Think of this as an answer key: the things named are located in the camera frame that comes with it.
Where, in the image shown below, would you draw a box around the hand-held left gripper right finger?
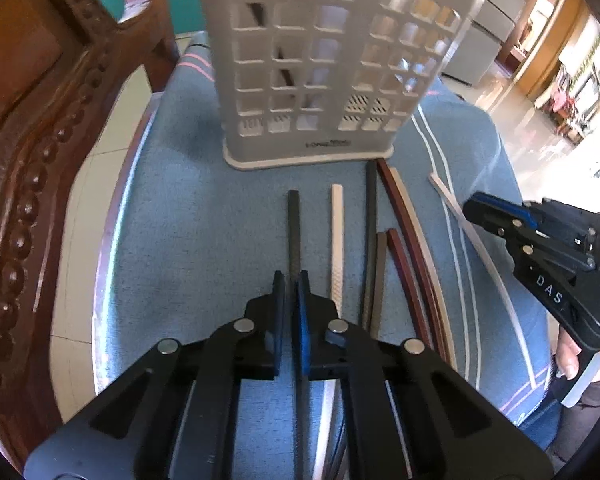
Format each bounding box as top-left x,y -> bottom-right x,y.
292,270 -> 555,480

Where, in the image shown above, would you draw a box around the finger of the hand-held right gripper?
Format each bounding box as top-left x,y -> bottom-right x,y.
522,198 -> 598,256
462,192 -> 598,323

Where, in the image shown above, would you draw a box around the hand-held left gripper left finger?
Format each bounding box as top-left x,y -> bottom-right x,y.
24,270 -> 288,480

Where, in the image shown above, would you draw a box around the white chopstick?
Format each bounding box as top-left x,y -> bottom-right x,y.
327,183 -> 348,313
428,172 -> 553,381

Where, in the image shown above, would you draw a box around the tan chopstick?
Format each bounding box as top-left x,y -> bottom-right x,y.
387,167 -> 458,366

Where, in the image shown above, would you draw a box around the black chopstick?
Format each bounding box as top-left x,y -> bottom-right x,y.
359,161 -> 380,328
286,189 -> 312,480
237,0 -> 296,88

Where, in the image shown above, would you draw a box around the grey-brown chopstick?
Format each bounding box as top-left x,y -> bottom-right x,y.
369,231 -> 390,340

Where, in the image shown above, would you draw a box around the dark red chopstick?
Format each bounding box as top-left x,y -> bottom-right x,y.
376,158 -> 453,366
386,228 -> 433,351

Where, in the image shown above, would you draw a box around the white plastic chopstick basket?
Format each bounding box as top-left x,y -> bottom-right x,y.
198,0 -> 493,168

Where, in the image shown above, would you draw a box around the person's right hand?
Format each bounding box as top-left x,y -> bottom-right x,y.
554,329 -> 586,381

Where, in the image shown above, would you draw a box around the blue striped towel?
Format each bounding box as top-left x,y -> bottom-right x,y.
95,35 -> 563,480

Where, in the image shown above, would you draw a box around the person's dark clothing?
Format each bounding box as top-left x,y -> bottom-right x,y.
545,370 -> 600,466

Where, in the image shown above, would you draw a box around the grey refrigerator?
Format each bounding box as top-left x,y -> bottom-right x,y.
440,0 -> 536,88

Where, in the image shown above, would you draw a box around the carved wooden chair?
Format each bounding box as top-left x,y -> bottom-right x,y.
0,0 -> 181,461

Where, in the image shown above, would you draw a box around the wooden door frame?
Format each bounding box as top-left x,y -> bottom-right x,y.
495,0 -> 568,103

